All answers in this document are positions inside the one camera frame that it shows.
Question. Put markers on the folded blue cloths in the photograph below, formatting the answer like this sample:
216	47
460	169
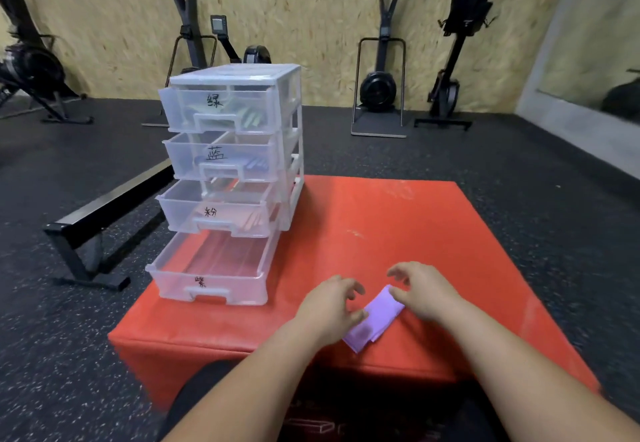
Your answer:
252	163

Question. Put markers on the black rower with monitor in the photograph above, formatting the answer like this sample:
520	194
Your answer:
240	52

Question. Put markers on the purple cloth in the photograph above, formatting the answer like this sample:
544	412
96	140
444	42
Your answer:
376	319

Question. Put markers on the person's black trousers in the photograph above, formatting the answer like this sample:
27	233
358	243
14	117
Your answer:
200	396

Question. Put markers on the red foam plyo box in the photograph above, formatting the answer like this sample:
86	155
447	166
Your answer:
380	237

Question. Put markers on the person's right forearm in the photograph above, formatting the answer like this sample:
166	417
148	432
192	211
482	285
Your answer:
530	381

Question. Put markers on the black ski trainer with platform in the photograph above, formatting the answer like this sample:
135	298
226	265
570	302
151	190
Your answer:
378	89

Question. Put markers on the black metal floor beam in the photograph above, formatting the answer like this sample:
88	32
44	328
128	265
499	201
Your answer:
100	209

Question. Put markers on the black rowing machine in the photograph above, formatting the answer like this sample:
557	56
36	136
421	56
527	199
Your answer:
35	69

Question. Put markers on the person's left thumb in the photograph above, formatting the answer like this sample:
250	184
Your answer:
358	317

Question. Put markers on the wall mirror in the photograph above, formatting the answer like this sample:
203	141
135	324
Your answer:
595	32

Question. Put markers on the person's right thumb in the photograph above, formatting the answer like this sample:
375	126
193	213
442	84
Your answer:
399	297

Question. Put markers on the clear plastic drawer cabinet frame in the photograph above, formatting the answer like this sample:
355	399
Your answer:
292	122

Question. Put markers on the black ski trainer machine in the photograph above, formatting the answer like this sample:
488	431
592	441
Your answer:
192	12

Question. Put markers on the black upright exercise machine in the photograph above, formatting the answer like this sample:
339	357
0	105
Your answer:
447	92

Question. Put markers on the person's right hand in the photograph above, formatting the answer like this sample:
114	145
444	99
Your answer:
430	294

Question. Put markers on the person's left forearm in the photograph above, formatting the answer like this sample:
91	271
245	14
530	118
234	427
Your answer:
250	386

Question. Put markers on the folded green cloths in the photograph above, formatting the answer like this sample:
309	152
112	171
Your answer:
251	118

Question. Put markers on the person's left hand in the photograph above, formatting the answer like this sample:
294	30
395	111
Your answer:
325	309

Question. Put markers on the empty clear plastic drawer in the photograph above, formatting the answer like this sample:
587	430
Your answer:
210	267

